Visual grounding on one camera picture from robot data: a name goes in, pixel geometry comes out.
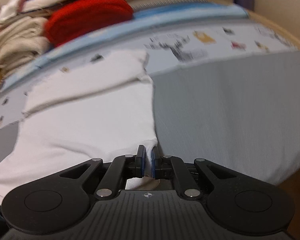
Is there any red folded blanket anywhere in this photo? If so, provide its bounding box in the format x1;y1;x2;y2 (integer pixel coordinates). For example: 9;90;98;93
44;0;133;47

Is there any white long-sleeve shirt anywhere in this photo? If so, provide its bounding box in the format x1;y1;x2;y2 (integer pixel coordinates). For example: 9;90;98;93
0;50;158;205

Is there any cream folded quilt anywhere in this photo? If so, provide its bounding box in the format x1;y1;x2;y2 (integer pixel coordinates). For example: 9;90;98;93
0;16;51;72

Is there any grey printed bed cover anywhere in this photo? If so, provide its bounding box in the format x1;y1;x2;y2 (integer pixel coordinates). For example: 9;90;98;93
0;17;300;184

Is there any light blue bed sheet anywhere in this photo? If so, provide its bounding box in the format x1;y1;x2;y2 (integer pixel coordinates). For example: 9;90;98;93
0;2;248;93

